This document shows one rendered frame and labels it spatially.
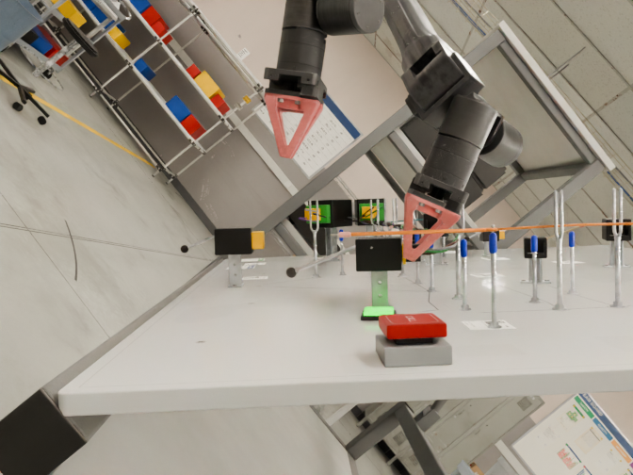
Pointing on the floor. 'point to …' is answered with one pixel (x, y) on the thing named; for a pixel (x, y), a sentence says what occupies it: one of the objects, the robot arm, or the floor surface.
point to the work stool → (48, 67)
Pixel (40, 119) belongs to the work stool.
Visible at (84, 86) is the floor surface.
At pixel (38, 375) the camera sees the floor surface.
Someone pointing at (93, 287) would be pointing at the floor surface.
